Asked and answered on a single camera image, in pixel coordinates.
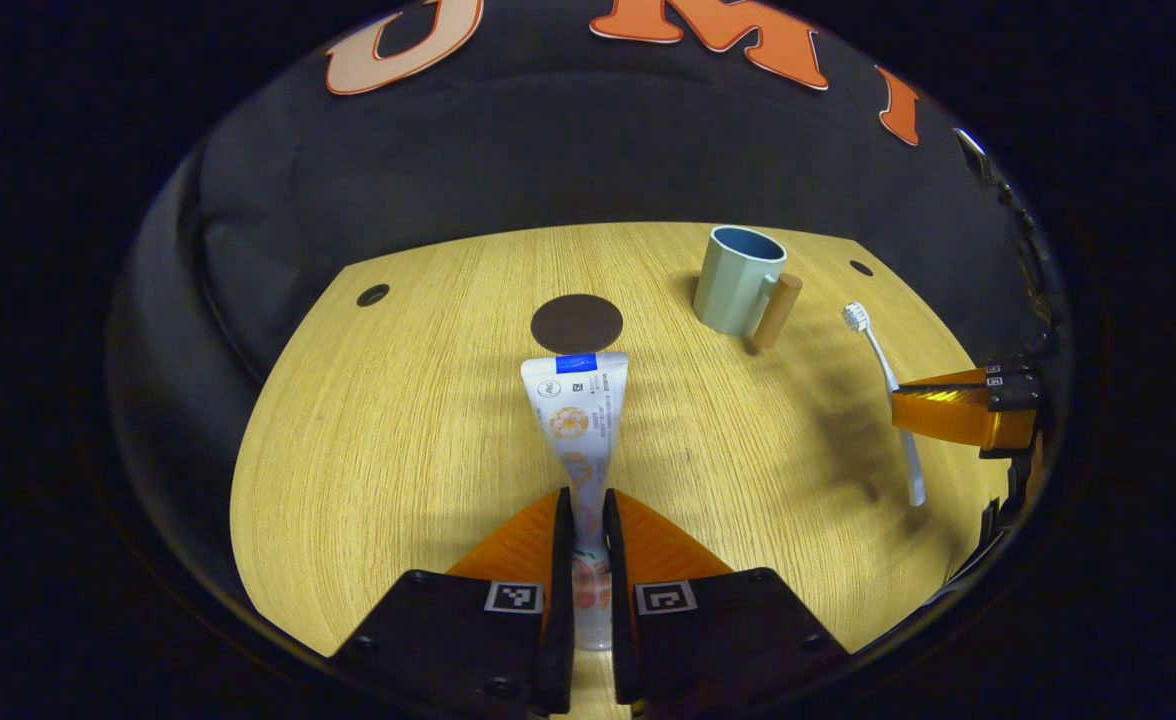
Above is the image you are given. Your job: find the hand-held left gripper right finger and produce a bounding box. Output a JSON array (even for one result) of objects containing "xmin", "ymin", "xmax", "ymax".
[{"xmin": 603, "ymin": 488, "xmax": 854, "ymax": 706}]

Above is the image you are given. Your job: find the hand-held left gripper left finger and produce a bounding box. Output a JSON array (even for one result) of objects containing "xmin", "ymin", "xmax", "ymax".
[{"xmin": 328, "ymin": 487, "xmax": 577, "ymax": 717}]

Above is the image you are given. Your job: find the white toothbrush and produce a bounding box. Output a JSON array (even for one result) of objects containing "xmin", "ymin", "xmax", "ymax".
[{"xmin": 841, "ymin": 302, "xmax": 927, "ymax": 508}]

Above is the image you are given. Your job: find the white toothpaste tube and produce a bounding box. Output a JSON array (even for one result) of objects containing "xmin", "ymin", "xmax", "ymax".
[{"xmin": 520, "ymin": 352, "xmax": 631, "ymax": 651}]

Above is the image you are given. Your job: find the dark brown round coaster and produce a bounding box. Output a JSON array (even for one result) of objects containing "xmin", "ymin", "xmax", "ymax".
[{"xmin": 531, "ymin": 294, "xmax": 624, "ymax": 355}]

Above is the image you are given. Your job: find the pale blue cup wooden handle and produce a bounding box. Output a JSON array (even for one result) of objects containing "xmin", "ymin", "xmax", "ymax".
[{"xmin": 693, "ymin": 226, "xmax": 804, "ymax": 350}]

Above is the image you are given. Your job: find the black backdrop cloth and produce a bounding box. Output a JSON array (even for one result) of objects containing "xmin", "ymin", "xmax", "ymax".
[{"xmin": 108, "ymin": 0, "xmax": 1059, "ymax": 621}]

